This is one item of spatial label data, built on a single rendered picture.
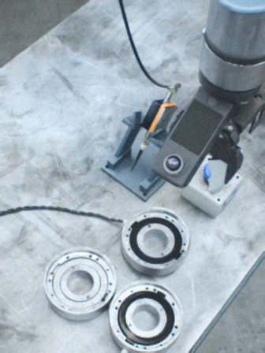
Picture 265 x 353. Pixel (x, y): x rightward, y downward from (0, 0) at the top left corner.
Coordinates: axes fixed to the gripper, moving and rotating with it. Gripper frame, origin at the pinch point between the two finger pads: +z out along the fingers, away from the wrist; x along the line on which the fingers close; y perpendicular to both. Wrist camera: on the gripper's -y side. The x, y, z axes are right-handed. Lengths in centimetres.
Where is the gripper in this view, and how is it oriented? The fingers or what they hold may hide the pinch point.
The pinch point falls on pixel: (195, 181)
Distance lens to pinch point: 78.4
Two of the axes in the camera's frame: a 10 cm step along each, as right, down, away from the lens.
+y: 6.2, -6.4, 4.5
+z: -0.5, 5.4, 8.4
